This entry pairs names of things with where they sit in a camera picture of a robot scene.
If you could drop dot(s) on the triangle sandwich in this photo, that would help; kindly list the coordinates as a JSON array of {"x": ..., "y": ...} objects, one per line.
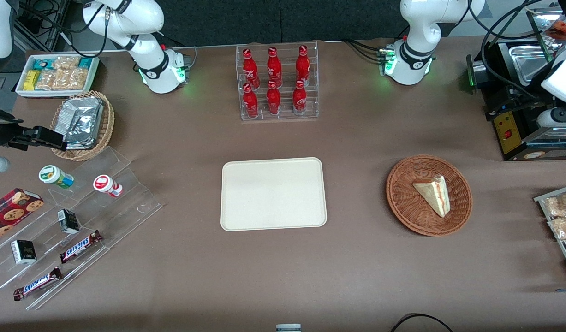
[{"x": 434, "y": 193}]

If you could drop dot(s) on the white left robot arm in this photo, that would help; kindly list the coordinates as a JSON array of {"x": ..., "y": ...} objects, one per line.
[{"x": 414, "y": 50}]

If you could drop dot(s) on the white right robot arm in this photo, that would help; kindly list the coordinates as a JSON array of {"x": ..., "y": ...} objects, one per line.
[{"x": 149, "y": 60}]

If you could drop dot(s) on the white rectangular snack tray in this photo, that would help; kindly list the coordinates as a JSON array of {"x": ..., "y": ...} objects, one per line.
[{"x": 20, "y": 90}]

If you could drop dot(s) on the oval light wicker basket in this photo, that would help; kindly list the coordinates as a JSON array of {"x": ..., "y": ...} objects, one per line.
[{"x": 106, "y": 124}]

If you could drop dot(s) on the cream plastic serving tray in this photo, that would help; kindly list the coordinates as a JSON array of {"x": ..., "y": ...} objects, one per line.
[{"x": 273, "y": 193}]

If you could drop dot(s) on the round brown wicker basket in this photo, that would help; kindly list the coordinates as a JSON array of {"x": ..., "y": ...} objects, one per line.
[{"x": 405, "y": 203}]

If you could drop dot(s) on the grey snack tray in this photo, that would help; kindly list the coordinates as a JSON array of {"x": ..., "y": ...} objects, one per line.
[{"x": 541, "y": 199}]

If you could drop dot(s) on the silver foil packet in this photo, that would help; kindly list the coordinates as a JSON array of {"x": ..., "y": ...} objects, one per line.
[
  {"x": 80, "y": 136},
  {"x": 84, "y": 108}
]

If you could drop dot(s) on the green lid white cup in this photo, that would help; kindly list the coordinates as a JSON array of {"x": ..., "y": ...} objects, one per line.
[{"x": 56, "y": 176}]

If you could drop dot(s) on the clear nut snack bag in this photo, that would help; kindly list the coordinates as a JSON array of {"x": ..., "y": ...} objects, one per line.
[
  {"x": 45, "y": 80},
  {"x": 71, "y": 79},
  {"x": 67, "y": 62}
]

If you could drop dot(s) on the yellow snack pack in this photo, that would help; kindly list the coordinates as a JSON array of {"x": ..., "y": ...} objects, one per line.
[{"x": 31, "y": 80}]

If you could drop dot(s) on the teal snack pack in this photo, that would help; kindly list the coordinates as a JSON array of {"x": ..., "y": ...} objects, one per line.
[
  {"x": 43, "y": 63},
  {"x": 86, "y": 62}
]

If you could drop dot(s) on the red lid white cup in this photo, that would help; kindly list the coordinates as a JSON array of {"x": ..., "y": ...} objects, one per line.
[{"x": 106, "y": 185}]

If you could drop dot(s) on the red cookie box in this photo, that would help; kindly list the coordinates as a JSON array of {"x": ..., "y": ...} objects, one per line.
[{"x": 13, "y": 214}]

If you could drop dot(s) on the small black carton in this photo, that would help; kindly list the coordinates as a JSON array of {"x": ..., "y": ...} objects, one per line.
[
  {"x": 23, "y": 251},
  {"x": 68, "y": 221}
]

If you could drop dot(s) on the clear acrylic stepped stand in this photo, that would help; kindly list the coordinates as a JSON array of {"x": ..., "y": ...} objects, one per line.
[{"x": 126, "y": 207}]

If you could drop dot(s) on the snickers chocolate bar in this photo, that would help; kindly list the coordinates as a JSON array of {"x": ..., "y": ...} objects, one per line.
[
  {"x": 37, "y": 284},
  {"x": 80, "y": 246}
]

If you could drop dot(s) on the red cola bottle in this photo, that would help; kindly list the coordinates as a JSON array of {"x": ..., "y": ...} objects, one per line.
[
  {"x": 250, "y": 102},
  {"x": 273, "y": 100},
  {"x": 250, "y": 69},
  {"x": 299, "y": 98},
  {"x": 303, "y": 64},
  {"x": 274, "y": 67}
]

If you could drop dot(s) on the clear acrylic bottle rack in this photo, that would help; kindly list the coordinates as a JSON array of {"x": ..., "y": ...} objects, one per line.
[{"x": 285, "y": 115}]

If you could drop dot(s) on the small grey device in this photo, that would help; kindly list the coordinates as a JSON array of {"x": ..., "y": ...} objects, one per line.
[{"x": 288, "y": 328}]

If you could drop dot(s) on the black sealing machine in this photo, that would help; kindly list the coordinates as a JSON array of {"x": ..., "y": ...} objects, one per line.
[{"x": 509, "y": 106}]

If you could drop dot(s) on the clear cracker snack bag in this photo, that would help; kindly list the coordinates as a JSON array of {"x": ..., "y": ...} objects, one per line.
[
  {"x": 564, "y": 227},
  {"x": 559, "y": 205}
]

